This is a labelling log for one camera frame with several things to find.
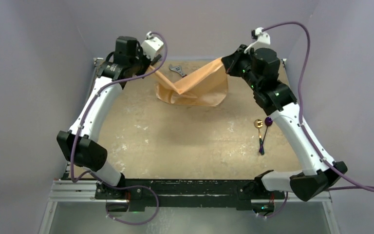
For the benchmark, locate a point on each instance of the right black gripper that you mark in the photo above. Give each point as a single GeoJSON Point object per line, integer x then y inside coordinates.
{"type": "Point", "coordinates": [231, 64]}

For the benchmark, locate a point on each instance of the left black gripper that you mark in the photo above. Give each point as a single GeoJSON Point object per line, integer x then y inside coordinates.
{"type": "Point", "coordinates": [148, 62]}

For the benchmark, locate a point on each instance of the orange cloth napkin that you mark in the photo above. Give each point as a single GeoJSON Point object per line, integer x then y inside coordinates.
{"type": "Point", "coordinates": [207, 86]}

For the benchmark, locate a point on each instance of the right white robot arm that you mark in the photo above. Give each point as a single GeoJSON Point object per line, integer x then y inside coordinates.
{"type": "Point", "coordinates": [319, 171]}

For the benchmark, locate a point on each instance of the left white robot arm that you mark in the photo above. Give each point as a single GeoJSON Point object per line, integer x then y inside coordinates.
{"type": "Point", "coordinates": [79, 144]}

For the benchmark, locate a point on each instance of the purple spoon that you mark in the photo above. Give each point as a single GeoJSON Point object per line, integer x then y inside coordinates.
{"type": "Point", "coordinates": [268, 122]}

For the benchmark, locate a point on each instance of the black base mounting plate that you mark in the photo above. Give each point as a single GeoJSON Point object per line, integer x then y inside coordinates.
{"type": "Point", "coordinates": [139, 193]}

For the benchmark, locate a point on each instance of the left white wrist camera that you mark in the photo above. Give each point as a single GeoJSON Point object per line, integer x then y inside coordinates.
{"type": "Point", "coordinates": [152, 46]}

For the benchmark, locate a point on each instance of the red handled adjustable wrench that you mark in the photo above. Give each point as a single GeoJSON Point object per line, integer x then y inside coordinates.
{"type": "Point", "coordinates": [177, 69]}

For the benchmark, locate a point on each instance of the aluminium frame rail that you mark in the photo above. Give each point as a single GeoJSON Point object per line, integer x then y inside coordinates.
{"type": "Point", "coordinates": [84, 191]}

